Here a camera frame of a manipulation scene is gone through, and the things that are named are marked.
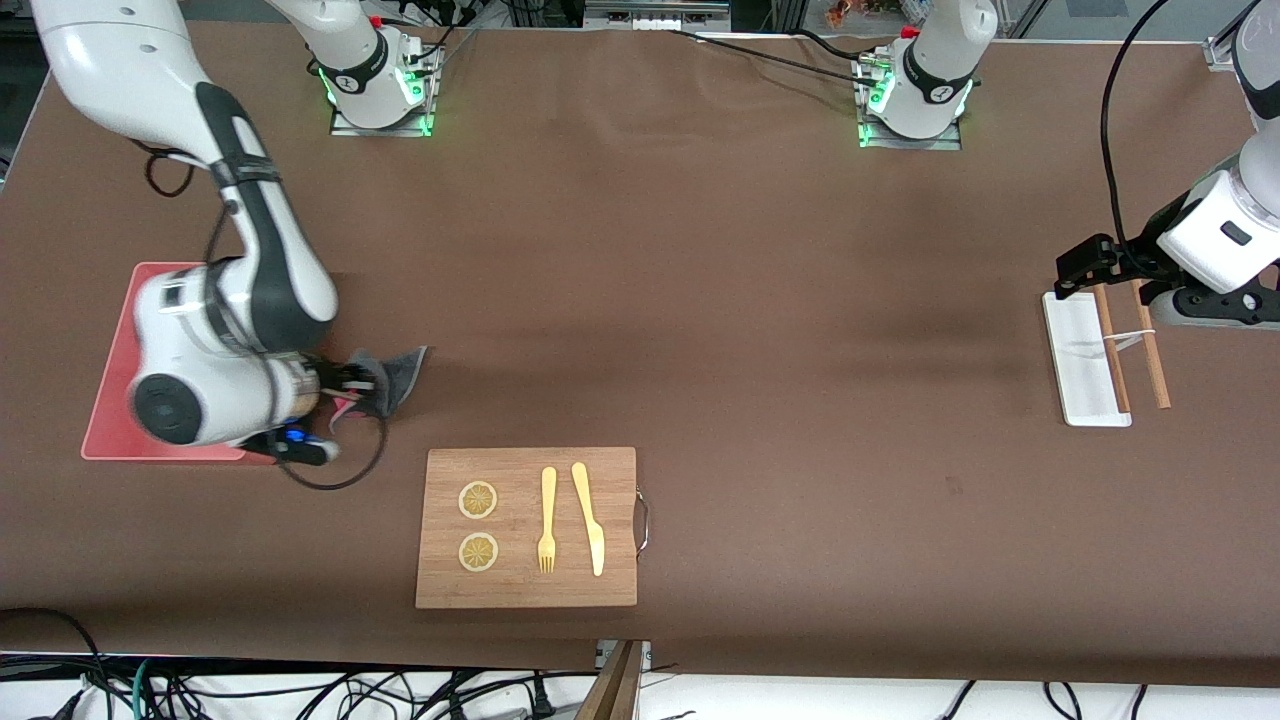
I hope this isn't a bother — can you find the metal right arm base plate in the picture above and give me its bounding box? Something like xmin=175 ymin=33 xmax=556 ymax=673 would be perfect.
xmin=330 ymin=40 xmax=437 ymax=138

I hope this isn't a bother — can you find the grey and pink cloth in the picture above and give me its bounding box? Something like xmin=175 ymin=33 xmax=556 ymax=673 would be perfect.
xmin=328 ymin=345 xmax=430 ymax=432

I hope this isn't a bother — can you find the yellow plastic knife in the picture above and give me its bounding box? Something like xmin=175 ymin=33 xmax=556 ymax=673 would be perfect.
xmin=571 ymin=462 xmax=606 ymax=577

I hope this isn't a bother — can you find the short black table cable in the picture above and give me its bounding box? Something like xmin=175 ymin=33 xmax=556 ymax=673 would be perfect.
xmin=795 ymin=28 xmax=891 ymax=65

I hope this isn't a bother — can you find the wooden cutting board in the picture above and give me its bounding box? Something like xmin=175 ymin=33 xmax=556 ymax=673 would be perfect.
xmin=415 ymin=447 xmax=652 ymax=610

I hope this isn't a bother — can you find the long black table cable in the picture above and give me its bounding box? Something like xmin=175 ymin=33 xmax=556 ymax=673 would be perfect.
xmin=665 ymin=28 xmax=883 ymax=86

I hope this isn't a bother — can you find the grey power strip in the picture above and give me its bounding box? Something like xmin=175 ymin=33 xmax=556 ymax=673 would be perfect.
xmin=585 ymin=0 xmax=732 ymax=31

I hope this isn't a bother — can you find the yellow plastic fork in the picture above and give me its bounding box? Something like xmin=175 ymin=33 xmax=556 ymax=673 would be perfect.
xmin=537 ymin=467 xmax=559 ymax=574

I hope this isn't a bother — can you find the thick black floor cable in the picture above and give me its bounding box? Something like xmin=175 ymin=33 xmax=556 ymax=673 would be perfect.
xmin=0 ymin=606 xmax=106 ymax=720

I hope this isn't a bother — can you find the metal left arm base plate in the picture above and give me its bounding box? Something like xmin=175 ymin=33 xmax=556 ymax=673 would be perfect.
xmin=857 ymin=50 xmax=964 ymax=151

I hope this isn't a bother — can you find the pink plastic bin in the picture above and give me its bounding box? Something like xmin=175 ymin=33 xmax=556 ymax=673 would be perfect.
xmin=81 ymin=262 xmax=284 ymax=467

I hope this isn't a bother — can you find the white rectangular rack tray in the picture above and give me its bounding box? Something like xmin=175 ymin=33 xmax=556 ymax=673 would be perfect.
xmin=1042 ymin=291 xmax=1133 ymax=428

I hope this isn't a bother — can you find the brown wooden post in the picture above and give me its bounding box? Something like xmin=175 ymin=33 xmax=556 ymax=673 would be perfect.
xmin=575 ymin=640 xmax=646 ymax=720

